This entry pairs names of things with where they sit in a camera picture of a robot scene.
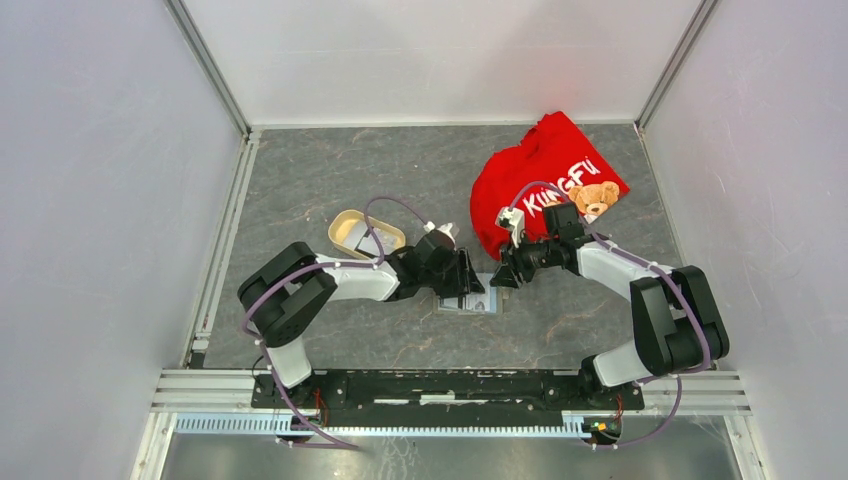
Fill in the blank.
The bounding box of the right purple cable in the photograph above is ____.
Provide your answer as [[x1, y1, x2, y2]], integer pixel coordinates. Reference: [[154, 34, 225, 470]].
[[506, 180, 713, 450]]

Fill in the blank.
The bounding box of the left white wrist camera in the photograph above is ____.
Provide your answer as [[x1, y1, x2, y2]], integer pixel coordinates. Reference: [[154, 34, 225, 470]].
[[424, 222, 459, 250]]

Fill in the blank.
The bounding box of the red kung fu t-shirt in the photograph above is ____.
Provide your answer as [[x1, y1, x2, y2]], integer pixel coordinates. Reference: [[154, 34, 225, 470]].
[[470, 111, 630, 260]]

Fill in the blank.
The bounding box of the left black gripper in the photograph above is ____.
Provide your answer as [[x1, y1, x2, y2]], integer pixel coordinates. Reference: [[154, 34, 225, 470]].
[[420, 247, 485, 300]]

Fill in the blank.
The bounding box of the silver VIP credit card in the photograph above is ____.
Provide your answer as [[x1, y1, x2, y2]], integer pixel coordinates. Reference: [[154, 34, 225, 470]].
[[436, 294, 498, 315]]

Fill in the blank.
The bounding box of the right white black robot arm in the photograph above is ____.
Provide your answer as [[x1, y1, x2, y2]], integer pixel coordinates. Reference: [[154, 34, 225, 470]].
[[490, 203, 730, 408]]

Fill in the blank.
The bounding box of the aluminium frame rail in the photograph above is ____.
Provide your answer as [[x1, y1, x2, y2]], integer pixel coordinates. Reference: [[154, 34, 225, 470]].
[[152, 369, 751, 439]]

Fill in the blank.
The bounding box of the beige oval tray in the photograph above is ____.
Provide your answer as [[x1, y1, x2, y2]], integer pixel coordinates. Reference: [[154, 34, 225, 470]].
[[328, 209, 406, 259]]

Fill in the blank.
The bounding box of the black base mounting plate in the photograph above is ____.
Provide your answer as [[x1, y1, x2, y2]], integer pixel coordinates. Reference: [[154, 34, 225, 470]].
[[251, 369, 645, 428]]

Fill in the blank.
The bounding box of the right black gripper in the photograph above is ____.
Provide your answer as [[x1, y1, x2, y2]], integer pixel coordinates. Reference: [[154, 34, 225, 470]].
[[489, 229, 558, 290]]

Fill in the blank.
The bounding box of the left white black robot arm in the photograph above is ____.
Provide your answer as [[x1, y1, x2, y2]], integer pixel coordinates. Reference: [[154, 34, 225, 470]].
[[237, 230, 485, 408]]

